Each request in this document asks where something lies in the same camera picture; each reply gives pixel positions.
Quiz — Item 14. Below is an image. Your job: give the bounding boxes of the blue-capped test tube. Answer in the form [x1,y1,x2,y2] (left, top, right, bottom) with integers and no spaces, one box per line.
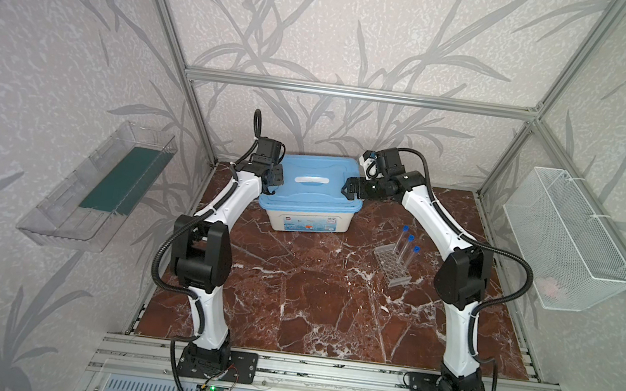
[397,235,415,266]
[401,245,421,273]
[393,226,410,257]

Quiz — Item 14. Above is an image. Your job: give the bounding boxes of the blue plastic lid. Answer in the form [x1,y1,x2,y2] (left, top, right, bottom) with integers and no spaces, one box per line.
[259,154,363,214]

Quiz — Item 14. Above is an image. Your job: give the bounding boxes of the white plastic bin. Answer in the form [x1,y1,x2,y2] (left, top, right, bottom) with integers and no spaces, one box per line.
[266,209,354,234]

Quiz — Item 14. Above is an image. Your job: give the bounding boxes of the clear test tube rack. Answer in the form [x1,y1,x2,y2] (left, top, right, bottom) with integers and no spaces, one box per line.
[374,244,412,287]

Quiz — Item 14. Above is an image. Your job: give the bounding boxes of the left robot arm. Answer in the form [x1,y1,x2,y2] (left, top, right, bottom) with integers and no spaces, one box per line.
[150,136,285,374]

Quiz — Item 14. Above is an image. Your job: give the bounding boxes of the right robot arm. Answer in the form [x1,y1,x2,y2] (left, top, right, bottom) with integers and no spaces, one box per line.
[342,148,534,391]

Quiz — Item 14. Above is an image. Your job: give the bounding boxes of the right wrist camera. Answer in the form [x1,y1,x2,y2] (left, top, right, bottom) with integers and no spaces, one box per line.
[358,151,377,173]

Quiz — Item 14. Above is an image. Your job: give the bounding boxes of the white wire basket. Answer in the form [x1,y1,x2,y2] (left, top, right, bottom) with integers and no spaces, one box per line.
[504,166,626,313]

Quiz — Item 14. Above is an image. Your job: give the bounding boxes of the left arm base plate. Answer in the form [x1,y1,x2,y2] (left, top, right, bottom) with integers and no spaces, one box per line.
[177,344,259,385]

